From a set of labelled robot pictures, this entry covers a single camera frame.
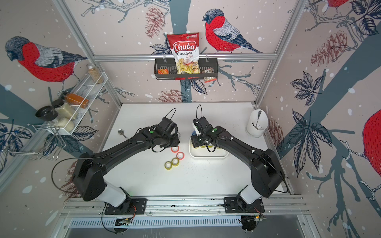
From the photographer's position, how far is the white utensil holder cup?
0.95 metres

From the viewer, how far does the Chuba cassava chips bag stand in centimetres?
81

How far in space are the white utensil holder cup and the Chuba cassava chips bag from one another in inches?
18.1
